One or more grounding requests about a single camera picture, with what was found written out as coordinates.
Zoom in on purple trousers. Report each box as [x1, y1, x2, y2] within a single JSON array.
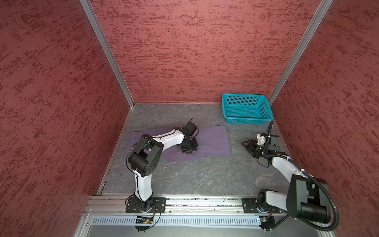
[[125, 125, 232, 163]]

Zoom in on teal plastic basket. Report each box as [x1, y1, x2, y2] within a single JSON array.
[[222, 94, 274, 125]]

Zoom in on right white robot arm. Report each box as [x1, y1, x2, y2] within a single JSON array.
[[241, 139, 333, 224]]

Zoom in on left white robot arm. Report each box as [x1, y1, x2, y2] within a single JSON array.
[[127, 126, 199, 213]]

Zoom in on right connector board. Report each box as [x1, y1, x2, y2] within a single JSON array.
[[259, 216, 275, 232]]

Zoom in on connector board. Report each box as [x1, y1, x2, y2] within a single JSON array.
[[134, 216, 155, 232], [259, 216, 275, 232]]

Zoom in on left connector board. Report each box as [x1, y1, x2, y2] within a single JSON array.
[[134, 216, 155, 232]]

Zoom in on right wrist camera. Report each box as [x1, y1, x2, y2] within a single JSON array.
[[256, 133, 280, 147]]

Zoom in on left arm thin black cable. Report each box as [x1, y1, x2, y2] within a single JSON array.
[[125, 130, 178, 178]]

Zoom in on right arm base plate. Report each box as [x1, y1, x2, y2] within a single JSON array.
[[241, 197, 283, 215]]

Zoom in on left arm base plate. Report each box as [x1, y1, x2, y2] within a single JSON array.
[[125, 196, 167, 213]]

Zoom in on slotted cable duct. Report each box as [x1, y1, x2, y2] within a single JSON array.
[[91, 216, 260, 228]]

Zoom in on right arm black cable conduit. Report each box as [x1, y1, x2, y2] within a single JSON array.
[[263, 119, 340, 232]]

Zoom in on front aluminium rail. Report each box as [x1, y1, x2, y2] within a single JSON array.
[[84, 195, 286, 216]]

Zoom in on right aluminium corner post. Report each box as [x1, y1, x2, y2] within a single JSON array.
[[268, 0, 334, 105]]

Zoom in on aluminium corner post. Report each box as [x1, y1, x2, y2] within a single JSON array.
[[268, 0, 334, 105], [80, 0, 135, 109]]

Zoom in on left aluminium corner post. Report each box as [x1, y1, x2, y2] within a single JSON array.
[[80, 0, 135, 109]]

